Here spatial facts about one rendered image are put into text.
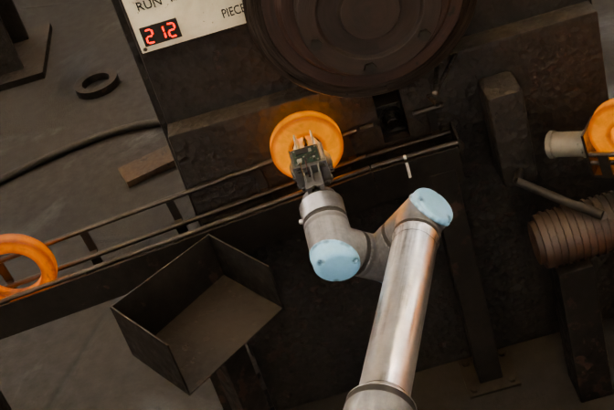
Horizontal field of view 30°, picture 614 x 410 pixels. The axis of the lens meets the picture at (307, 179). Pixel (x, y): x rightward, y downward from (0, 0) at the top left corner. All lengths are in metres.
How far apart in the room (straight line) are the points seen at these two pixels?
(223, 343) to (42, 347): 1.30
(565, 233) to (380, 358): 0.74
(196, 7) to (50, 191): 1.97
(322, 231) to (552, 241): 0.54
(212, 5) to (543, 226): 0.84
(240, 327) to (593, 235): 0.77
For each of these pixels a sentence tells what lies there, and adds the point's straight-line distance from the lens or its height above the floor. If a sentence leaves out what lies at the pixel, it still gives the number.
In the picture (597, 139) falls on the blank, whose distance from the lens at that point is 2.44.
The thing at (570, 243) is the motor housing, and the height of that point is 0.49.
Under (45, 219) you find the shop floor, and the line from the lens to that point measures 4.12.
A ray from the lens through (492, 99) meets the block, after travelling 2.44.
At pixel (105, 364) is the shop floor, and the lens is 3.38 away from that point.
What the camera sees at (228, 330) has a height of 0.60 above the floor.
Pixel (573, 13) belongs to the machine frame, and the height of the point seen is 0.87.
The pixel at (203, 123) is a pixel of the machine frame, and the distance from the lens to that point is 2.50.
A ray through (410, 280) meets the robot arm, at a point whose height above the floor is 0.79.
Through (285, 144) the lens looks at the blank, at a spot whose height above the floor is 0.81.
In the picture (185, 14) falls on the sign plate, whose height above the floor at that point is 1.12.
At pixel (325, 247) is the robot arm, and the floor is 0.77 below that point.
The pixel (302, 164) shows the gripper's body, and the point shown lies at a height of 0.83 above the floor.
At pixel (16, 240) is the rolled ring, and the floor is 0.77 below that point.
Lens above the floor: 2.08
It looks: 33 degrees down
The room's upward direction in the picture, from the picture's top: 18 degrees counter-clockwise
